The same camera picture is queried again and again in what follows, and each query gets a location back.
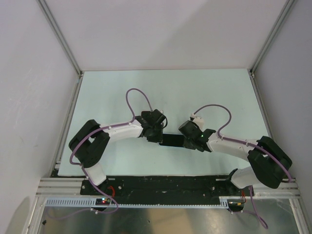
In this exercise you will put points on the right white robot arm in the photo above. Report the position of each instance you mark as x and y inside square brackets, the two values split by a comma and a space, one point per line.
[268, 163]

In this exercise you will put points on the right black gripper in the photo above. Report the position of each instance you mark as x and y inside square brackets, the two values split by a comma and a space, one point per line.
[186, 146]

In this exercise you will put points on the left aluminium frame post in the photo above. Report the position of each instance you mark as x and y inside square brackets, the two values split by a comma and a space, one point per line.
[59, 35]

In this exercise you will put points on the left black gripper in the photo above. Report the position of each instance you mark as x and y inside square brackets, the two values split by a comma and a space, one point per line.
[158, 138]

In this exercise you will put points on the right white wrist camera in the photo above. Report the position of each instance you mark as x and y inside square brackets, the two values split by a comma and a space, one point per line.
[199, 121]

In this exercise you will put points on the blue cased smartphone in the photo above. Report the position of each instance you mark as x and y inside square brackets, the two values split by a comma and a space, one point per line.
[172, 140]

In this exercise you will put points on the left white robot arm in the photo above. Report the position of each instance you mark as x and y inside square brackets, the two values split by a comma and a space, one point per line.
[89, 143]

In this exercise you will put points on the right aluminium frame post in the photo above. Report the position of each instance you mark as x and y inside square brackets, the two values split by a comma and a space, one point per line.
[281, 19]

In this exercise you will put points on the aluminium front frame rail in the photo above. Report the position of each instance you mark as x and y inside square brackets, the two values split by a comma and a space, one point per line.
[70, 187]

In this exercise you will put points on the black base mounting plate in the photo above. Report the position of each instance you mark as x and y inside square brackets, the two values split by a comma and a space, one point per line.
[166, 190]

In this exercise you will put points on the aluminium frame post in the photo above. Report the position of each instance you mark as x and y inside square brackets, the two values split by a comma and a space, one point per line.
[281, 19]
[59, 35]

